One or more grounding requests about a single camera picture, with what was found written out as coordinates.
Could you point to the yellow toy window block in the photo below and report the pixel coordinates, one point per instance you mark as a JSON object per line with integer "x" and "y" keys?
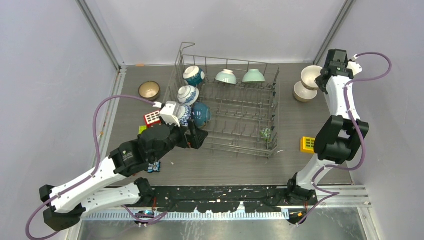
{"x": 307, "y": 145}

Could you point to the white bowl blue zigzag pattern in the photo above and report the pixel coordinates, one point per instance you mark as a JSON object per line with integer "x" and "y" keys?
{"x": 186, "y": 115}

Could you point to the brown patterned bowl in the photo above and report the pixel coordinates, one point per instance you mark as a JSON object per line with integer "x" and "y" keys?
{"x": 149, "y": 90}

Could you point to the grey wire dish rack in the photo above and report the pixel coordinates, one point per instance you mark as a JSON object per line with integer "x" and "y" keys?
{"x": 238, "y": 111}

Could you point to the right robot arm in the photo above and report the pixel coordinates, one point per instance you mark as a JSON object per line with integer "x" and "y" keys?
{"x": 342, "y": 135}

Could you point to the mint green bowl right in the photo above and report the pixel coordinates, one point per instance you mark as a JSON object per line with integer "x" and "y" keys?
{"x": 253, "y": 76}

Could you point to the green toy block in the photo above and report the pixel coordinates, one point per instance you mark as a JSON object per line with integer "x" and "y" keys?
{"x": 142, "y": 128}

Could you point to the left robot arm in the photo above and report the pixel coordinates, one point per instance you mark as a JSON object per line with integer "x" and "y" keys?
{"x": 90, "y": 192}

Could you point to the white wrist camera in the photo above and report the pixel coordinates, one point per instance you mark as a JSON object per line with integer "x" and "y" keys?
{"x": 354, "y": 66}
{"x": 172, "y": 113}

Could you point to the white bowl blue floral pattern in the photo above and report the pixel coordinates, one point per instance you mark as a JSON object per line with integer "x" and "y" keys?
{"x": 188, "y": 95}

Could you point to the pale green bowl middle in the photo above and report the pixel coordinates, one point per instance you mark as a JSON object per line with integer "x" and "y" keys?
{"x": 226, "y": 76}

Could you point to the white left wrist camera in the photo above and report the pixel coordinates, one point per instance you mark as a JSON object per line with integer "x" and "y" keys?
{"x": 172, "y": 113}

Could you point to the dark teal glazed bowl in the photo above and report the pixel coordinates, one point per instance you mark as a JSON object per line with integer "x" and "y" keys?
{"x": 201, "y": 114}

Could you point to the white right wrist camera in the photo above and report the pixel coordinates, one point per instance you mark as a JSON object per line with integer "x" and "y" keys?
{"x": 354, "y": 66}

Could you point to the teal white bowl back left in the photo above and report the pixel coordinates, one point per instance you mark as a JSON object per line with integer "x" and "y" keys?
{"x": 194, "y": 75}

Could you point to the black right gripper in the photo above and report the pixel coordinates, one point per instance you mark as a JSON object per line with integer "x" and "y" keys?
{"x": 320, "y": 84}

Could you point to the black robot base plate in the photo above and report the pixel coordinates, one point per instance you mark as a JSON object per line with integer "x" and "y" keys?
{"x": 221, "y": 199}

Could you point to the green owl toy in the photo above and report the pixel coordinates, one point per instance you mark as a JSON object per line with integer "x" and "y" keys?
{"x": 266, "y": 135}

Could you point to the red white toy window block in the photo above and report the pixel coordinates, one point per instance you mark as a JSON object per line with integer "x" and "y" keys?
{"x": 152, "y": 118}

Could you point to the beige ceramic bowl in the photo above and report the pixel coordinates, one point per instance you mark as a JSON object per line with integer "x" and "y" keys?
{"x": 309, "y": 75}
{"x": 303, "y": 94}

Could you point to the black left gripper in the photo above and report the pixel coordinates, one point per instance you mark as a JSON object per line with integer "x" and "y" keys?
{"x": 197, "y": 136}

